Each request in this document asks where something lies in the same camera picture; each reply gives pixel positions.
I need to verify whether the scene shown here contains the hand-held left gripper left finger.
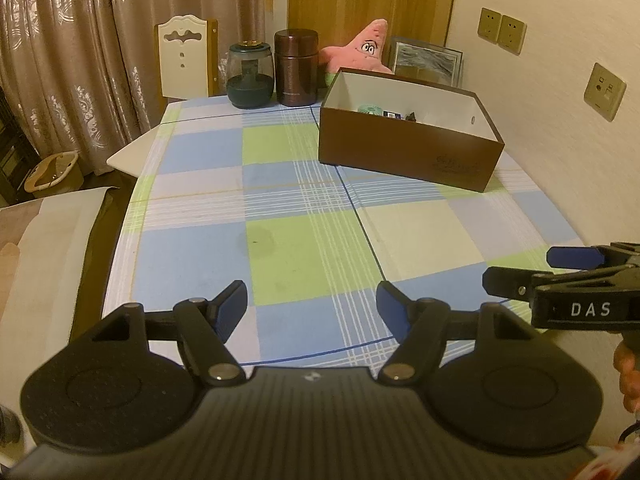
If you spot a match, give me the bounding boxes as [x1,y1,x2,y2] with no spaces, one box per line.
[92,280,249,387]

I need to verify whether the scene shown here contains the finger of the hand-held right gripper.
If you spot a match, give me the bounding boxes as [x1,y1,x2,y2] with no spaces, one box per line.
[482,264,640,303]
[546,242,640,271]

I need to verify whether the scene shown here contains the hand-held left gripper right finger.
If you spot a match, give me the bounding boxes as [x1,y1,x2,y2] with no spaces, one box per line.
[375,280,538,386]

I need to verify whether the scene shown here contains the brown cardboard box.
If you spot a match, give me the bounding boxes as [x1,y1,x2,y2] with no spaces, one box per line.
[318,67,505,193]

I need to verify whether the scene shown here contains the person's right hand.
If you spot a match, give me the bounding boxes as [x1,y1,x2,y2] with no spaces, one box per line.
[612,345,640,413]

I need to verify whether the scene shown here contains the red white cloth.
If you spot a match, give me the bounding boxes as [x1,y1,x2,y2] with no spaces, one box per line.
[570,430,640,480]

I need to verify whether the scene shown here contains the white panel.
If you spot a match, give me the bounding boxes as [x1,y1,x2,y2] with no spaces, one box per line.
[0,187,118,411]

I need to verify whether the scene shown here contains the dark green glass jar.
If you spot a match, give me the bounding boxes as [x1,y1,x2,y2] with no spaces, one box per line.
[226,39,276,109]

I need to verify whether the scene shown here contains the beige pet basket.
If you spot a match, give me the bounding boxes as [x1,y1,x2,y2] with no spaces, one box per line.
[24,150,81,198]

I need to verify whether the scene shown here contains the white wooden chair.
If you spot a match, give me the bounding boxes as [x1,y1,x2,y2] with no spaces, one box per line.
[154,15,219,101]

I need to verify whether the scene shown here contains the brown thermos jar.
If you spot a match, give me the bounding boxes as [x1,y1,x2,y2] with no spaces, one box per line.
[273,29,320,107]

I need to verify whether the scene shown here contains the pink starfish plush toy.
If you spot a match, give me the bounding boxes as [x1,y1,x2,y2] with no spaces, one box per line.
[319,19,393,75]

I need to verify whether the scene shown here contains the black metal shelf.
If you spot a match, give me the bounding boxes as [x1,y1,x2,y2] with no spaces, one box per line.
[0,85,41,206]

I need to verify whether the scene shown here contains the wooden door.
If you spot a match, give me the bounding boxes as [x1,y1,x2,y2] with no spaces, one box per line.
[286,0,460,61]

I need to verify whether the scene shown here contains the gold wall socket with ports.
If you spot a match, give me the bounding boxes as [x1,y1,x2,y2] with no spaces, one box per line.
[584,62,627,122]

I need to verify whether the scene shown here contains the glass picture frame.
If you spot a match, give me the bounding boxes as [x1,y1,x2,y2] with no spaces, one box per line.
[387,36,465,88]

